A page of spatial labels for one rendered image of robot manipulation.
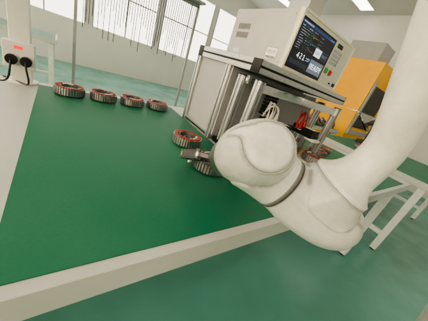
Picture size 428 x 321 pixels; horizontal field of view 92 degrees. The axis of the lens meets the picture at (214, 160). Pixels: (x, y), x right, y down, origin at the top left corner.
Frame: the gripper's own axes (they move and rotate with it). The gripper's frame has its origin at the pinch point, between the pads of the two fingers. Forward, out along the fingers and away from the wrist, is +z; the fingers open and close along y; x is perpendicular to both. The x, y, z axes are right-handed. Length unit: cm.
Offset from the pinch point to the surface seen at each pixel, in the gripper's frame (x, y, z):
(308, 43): 55, 27, 2
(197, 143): 6.8, -4.7, 10.5
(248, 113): 21.8, 10.5, 5.1
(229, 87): 33.8, 3.2, 15.2
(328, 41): 61, 37, 5
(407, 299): -55, 177, 58
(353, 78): 233, 261, 236
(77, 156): -7.5, -34.1, -9.0
